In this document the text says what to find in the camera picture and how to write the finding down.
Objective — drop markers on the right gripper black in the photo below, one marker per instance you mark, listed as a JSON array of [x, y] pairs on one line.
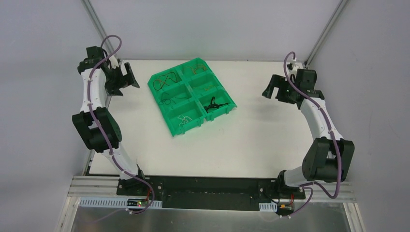
[[279, 88]]

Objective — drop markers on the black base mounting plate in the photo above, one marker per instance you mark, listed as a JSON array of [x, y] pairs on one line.
[[210, 193]]

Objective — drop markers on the white small cable duct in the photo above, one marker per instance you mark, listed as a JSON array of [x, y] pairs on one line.
[[268, 207]]

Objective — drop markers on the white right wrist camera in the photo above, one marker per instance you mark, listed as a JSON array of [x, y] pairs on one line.
[[293, 66]]

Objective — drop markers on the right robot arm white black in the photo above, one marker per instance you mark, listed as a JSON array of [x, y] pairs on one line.
[[328, 159]]

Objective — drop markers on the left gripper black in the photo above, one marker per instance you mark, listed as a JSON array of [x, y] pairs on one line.
[[123, 79]]

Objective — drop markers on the green compartment bin tray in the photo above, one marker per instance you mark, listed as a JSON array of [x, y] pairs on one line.
[[188, 95]]

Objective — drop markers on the white slotted cable duct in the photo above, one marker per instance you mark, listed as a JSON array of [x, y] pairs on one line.
[[131, 203]]

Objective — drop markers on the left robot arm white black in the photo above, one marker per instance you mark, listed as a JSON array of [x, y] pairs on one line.
[[94, 123]]

